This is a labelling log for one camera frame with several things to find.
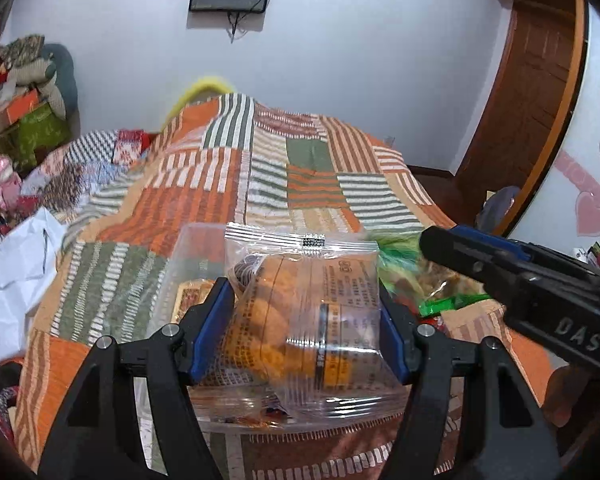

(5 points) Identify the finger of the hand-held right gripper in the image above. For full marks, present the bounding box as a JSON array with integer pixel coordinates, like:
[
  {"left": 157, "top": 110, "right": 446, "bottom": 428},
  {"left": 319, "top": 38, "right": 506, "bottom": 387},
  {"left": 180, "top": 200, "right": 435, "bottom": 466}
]
[
  {"left": 450, "top": 225, "right": 535, "bottom": 262},
  {"left": 418, "top": 226, "right": 527, "bottom": 307}
]

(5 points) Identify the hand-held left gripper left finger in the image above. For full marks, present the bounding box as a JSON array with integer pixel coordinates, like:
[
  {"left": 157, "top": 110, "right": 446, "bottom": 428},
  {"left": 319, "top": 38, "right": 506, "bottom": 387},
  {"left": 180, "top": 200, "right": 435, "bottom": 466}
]
[{"left": 37, "top": 276, "right": 237, "bottom": 480}]

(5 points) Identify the orange cardboard box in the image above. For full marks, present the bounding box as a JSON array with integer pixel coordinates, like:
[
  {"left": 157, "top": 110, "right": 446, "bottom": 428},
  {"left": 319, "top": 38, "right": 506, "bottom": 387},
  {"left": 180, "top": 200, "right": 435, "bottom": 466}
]
[{"left": 0, "top": 89, "right": 44, "bottom": 129}]

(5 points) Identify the clear orange pastry packet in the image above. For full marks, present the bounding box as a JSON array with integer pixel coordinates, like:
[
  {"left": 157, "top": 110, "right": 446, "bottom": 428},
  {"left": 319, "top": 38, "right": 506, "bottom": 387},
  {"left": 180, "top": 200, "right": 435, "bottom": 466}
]
[{"left": 224, "top": 222, "right": 412, "bottom": 424}]

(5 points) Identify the white appliance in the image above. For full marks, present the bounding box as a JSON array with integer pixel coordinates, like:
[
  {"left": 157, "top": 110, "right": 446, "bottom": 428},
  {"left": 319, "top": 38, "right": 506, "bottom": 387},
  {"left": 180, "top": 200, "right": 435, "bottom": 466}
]
[{"left": 504, "top": 5, "right": 600, "bottom": 272}]

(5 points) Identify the checkered patchwork quilt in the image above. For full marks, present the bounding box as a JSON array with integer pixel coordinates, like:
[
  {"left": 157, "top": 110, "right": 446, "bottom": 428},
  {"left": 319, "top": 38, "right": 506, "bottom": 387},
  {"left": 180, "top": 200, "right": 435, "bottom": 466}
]
[{"left": 20, "top": 129, "right": 154, "bottom": 222}]

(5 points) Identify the chair with grey cloth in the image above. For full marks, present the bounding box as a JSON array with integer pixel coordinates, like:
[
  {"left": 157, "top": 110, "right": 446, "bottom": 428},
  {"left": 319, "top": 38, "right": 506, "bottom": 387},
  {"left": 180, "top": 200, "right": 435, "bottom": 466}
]
[{"left": 476, "top": 185, "right": 524, "bottom": 237}]

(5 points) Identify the brown wooden door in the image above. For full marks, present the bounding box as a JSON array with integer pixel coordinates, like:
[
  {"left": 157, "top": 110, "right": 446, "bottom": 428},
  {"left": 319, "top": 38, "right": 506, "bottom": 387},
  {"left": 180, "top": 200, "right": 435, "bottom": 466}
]
[{"left": 451, "top": 0, "right": 589, "bottom": 237}]

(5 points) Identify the grey plush toy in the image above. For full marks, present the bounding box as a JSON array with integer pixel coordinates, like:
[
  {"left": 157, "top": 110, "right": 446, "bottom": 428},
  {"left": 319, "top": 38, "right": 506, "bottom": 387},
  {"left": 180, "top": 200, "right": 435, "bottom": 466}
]
[{"left": 9, "top": 43, "right": 79, "bottom": 117}]

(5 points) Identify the clear plastic container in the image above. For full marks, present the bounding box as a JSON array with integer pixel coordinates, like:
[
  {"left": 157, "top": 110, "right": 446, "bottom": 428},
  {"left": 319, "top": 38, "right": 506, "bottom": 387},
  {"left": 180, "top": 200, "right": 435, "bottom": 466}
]
[{"left": 152, "top": 222, "right": 417, "bottom": 434}]

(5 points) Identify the patterned cushion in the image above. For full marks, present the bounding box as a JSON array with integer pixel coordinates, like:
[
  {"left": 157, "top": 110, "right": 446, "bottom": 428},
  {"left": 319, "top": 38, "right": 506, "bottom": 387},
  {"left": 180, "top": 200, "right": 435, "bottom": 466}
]
[{"left": 0, "top": 34, "right": 47, "bottom": 62}]

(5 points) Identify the white plastic bag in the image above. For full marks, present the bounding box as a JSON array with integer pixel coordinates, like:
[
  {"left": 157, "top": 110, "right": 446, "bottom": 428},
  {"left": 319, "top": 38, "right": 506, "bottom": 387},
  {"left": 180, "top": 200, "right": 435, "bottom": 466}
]
[{"left": 0, "top": 207, "right": 69, "bottom": 364}]

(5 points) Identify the pink plush toy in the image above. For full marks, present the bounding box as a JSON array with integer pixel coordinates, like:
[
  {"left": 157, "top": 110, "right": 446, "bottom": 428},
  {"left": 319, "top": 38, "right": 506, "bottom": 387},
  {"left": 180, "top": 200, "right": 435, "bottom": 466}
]
[{"left": 0, "top": 154, "right": 24, "bottom": 207}]

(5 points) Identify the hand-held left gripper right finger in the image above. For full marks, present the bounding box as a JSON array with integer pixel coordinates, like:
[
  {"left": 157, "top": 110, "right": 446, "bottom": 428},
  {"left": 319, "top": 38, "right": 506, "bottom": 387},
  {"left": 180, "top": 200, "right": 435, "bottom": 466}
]
[{"left": 376, "top": 290, "right": 564, "bottom": 480}]

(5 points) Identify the yellow curved object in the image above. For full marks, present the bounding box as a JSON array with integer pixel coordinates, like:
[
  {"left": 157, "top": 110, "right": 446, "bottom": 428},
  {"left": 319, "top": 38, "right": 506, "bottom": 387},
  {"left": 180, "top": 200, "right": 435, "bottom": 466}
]
[{"left": 161, "top": 76, "right": 237, "bottom": 127}]

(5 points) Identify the black monitor cable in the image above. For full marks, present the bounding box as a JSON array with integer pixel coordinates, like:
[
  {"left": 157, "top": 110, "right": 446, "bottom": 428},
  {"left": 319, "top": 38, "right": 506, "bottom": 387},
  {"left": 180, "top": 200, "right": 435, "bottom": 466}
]
[{"left": 227, "top": 7, "right": 247, "bottom": 44}]

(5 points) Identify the green striped snack packet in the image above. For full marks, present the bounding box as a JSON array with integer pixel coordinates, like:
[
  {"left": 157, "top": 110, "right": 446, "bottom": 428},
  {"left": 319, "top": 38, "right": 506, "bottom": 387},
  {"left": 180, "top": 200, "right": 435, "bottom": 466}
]
[{"left": 370, "top": 232, "right": 426, "bottom": 292}]

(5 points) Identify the clear brown snack packet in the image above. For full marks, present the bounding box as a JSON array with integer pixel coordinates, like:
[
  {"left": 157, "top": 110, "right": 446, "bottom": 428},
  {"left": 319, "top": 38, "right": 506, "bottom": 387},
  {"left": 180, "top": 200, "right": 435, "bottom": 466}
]
[{"left": 407, "top": 262, "right": 487, "bottom": 307}]

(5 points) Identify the brown cake packet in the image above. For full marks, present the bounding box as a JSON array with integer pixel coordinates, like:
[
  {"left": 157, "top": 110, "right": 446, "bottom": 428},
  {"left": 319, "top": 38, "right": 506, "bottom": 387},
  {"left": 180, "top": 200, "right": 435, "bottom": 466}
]
[{"left": 172, "top": 280, "right": 217, "bottom": 327}]

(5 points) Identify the orange striped patchwork bedspread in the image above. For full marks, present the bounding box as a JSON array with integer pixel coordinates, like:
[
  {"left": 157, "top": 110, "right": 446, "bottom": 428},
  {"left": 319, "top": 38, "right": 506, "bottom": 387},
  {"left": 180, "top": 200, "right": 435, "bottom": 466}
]
[{"left": 10, "top": 92, "right": 556, "bottom": 480}]

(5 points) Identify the person's right hand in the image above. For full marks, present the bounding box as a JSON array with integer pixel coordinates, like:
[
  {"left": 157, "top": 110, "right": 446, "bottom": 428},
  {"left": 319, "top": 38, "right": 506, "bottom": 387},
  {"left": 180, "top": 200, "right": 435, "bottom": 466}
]
[{"left": 542, "top": 364, "right": 600, "bottom": 429}]

